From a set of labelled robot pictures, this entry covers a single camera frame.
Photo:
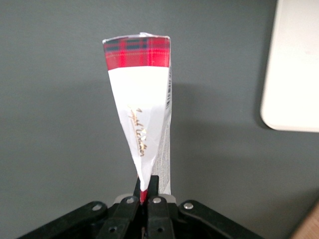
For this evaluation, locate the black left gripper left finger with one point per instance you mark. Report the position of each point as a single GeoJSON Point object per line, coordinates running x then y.
{"type": "Point", "coordinates": [119, 219]}

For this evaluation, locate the wooden two-drawer cabinet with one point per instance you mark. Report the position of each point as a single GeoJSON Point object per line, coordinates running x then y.
{"type": "Point", "coordinates": [314, 224]}

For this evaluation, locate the cream rectangular plastic tray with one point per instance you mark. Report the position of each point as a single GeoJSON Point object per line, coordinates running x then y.
{"type": "Point", "coordinates": [294, 62]}

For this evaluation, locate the red tartan cookie box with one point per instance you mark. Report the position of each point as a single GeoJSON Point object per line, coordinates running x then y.
{"type": "Point", "coordinates": [139, 87]}

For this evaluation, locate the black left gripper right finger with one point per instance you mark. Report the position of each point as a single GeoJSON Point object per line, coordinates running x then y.
{"type": "Point", "coordinates": [158, 219]}

